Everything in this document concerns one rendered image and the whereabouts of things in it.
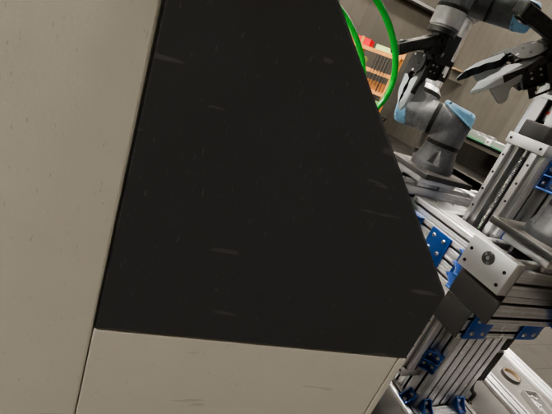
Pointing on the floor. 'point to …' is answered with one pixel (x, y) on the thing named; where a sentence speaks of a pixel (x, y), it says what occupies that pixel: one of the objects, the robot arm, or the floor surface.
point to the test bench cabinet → (226, 377)
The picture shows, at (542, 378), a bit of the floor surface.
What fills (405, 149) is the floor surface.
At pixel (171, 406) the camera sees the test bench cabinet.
